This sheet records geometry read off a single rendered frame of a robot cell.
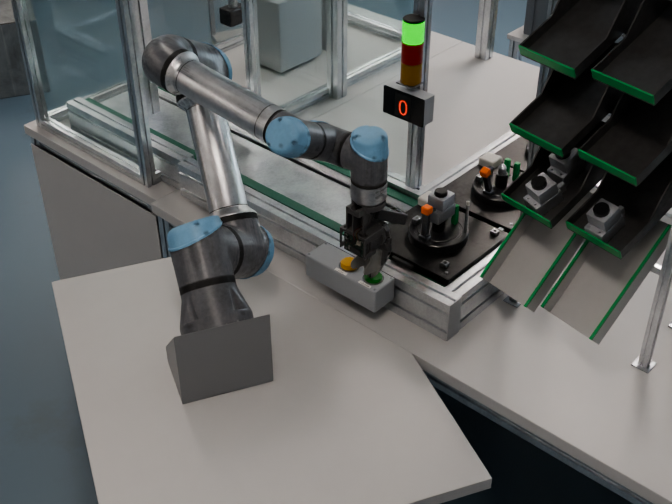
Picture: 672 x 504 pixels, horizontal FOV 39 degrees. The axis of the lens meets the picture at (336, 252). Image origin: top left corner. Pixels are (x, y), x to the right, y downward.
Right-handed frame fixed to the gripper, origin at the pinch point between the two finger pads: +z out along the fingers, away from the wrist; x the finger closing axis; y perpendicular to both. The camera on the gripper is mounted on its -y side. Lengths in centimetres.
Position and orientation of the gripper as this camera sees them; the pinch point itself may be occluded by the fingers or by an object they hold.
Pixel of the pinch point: (373, 270)
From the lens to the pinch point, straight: 210.4
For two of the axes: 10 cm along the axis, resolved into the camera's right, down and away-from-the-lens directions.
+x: 7.4, 3.9, -5.4
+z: 0.0, 8.1, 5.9
